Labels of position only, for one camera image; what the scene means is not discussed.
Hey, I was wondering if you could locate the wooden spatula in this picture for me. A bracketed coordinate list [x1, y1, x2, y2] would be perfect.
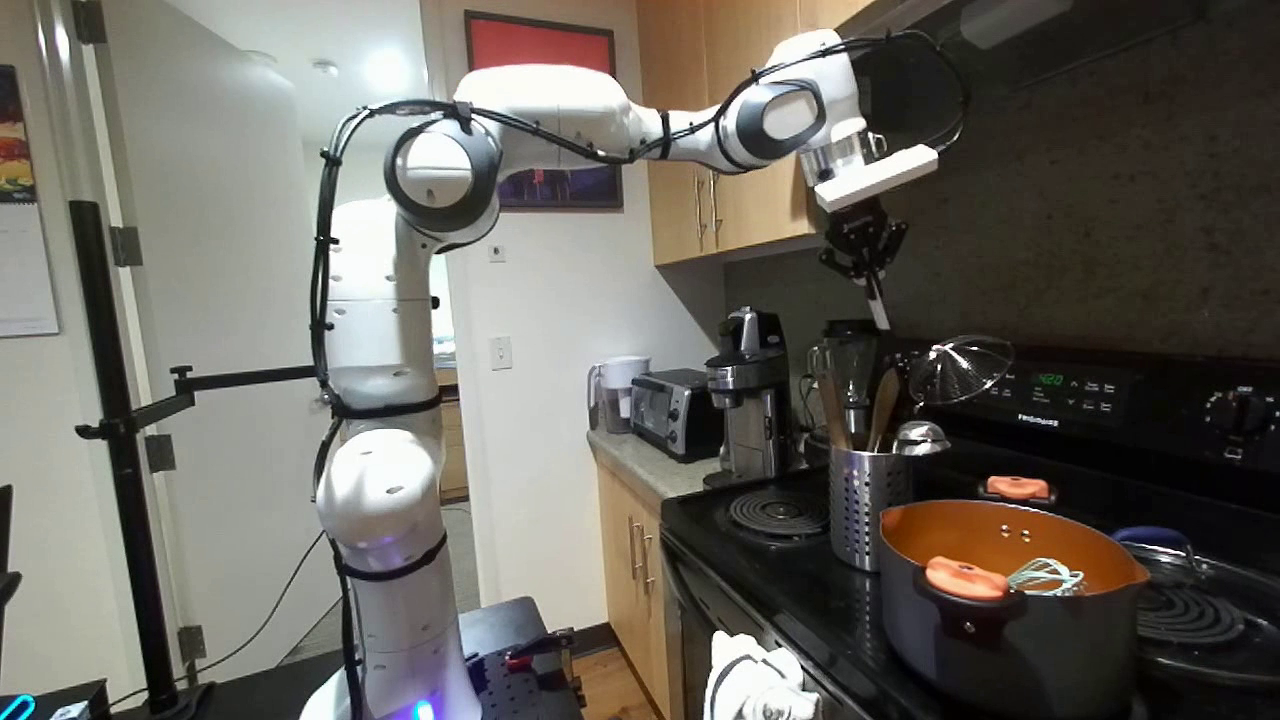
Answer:
[865, 368, 907, 457]

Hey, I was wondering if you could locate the black stove knob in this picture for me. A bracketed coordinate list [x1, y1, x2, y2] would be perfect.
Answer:
[1199, 379, 1280, 463]

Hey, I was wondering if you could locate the large steel ladle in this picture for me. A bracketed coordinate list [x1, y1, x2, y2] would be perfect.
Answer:
[918, 330, 1019, 411]

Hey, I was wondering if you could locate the large coil burner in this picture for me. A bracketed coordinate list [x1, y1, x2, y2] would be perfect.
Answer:
[726, 483, 831, 544]

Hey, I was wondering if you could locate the wooden cabinet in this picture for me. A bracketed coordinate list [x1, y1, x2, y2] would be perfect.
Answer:
[594, 463, 689, 720]
[631, 0, 871, 269]

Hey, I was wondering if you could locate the small steel ladle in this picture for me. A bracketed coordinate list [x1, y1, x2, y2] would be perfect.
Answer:
[889, 415, 958, 461]

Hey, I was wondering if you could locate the blue curved handle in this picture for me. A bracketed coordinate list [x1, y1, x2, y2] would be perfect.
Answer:
[1108, 519, 1199, 558]

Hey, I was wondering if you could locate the red and blue wall picture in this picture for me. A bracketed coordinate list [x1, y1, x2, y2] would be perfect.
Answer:
[459, 9, 628, 214]

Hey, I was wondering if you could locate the white small appliance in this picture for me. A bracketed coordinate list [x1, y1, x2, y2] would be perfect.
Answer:
[585, 350, 652, 435]

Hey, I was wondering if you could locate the perforated steel utensil holder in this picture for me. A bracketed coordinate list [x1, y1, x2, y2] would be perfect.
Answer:
[824, 439, 924, 574]

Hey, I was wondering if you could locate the grey spatula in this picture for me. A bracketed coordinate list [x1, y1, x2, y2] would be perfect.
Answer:
[862, 270, 897, 335]

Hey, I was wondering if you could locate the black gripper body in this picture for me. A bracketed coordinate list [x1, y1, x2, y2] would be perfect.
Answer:
[816, 196, 918, 280]

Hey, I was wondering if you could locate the dark blender jar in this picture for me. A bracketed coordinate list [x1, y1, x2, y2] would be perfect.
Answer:
[801, 314, 889, 451]

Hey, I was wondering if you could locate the wooden upper cabinet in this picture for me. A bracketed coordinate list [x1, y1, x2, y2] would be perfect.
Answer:
[631, 0, 871, 269]

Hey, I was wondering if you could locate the black range hood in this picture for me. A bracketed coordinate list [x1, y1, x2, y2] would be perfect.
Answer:
[836, 0, 1280, 88]

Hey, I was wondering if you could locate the white towel with black stripes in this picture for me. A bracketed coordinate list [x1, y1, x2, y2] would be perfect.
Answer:
[702, 629, 842, 720]

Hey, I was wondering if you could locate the dark pot with orange handles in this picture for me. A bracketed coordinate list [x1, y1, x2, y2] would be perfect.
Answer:
[871, 471, 1156, 720]

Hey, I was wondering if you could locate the wooden lower cabinet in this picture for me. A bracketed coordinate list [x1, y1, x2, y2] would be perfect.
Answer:
[594, 463, 689, 720]

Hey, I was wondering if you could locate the black electric stove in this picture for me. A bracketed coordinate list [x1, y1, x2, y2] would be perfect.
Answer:
[659, 335, 1280, 720]

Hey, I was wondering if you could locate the colourful wall poster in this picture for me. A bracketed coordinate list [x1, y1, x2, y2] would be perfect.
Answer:
[0, 60, 65, 345]

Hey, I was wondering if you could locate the steel coffee maker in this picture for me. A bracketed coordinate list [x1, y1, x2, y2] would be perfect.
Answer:
[702, 302, 795, 486]

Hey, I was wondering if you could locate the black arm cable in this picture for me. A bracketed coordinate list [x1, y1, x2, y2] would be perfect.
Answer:
[304, 21, 972, 404]

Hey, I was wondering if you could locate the black camera stand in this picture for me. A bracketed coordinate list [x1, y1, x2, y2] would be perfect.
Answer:
[69, 196, 328, 720]

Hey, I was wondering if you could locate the steel toaster oven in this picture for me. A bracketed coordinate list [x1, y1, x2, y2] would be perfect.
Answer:
[626, 368, 726, 463]

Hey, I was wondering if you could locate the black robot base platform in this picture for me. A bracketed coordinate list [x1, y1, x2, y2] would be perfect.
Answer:
[458, 591, 594, 720]

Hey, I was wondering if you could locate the wooden spoon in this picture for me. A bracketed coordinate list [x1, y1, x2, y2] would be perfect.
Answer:
[811, 349, 862, 451]

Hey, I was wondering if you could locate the small coil burner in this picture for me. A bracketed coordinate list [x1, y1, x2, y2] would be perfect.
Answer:
[1134, 574, 1280, 672]

